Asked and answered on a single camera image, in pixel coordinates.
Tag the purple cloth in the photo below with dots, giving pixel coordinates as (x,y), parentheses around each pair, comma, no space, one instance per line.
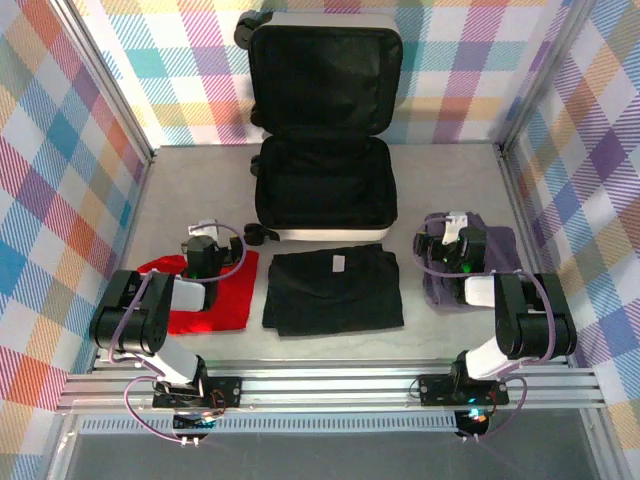
(500,250)

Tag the red cloth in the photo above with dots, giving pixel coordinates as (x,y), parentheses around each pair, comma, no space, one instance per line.
(235,300)

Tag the black t-shirt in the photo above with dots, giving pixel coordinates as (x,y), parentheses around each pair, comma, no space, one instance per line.
(330,300)

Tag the white hard-shell suitcase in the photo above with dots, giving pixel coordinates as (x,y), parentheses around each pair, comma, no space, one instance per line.
(325,190)

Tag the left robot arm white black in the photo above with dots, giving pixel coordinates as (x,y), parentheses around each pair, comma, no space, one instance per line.
(127,315)

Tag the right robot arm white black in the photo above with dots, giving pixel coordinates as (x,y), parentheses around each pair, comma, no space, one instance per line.
(535,320)

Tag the black circuit board with lights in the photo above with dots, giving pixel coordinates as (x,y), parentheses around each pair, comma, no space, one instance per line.
(472,422)
(192,421)

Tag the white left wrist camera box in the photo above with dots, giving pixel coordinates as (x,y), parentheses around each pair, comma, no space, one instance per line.
(205,229)

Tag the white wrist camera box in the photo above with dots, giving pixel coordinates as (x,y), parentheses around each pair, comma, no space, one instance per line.
(205,229)
(454,225)

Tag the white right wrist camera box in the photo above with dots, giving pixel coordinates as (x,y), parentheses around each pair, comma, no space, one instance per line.
(454,225)

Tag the aluminium side rail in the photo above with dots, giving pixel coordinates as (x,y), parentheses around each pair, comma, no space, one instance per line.
(517,200)

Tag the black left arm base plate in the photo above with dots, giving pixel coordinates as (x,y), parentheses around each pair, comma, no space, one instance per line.
(227,390)

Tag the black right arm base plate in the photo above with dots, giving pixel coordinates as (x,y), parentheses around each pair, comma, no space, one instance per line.
(435,390)

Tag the aluminium front rail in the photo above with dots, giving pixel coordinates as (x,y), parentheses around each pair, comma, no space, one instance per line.
(325,387)

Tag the aluminium corner post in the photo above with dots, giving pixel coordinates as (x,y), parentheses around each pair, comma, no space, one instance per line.
(107,80)
(542,75)

